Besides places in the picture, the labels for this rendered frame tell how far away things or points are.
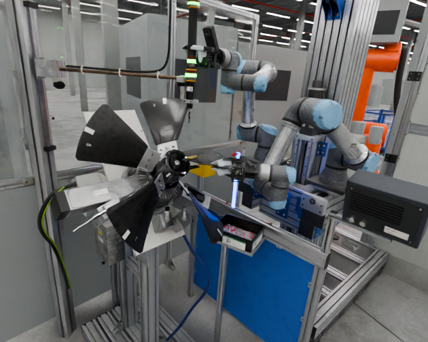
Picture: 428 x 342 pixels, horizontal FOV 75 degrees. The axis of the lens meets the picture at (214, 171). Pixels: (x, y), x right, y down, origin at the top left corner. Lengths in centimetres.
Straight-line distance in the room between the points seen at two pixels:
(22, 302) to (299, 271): 155
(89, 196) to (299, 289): 106
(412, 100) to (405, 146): 34
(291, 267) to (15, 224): 143
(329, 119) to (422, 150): 145
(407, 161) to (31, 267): 267
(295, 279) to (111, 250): 92
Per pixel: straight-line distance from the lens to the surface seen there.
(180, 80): 116
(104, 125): 110
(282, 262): 151
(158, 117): 129
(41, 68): 143
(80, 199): 111
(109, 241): 148
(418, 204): 110
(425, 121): 257
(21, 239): 184
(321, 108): 120
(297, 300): 157
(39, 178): 158
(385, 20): 495
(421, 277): 291
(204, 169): 162
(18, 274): 195
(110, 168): 131
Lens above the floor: 156
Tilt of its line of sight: 19 degrees down
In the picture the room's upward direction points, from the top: 4 degrees clockwise
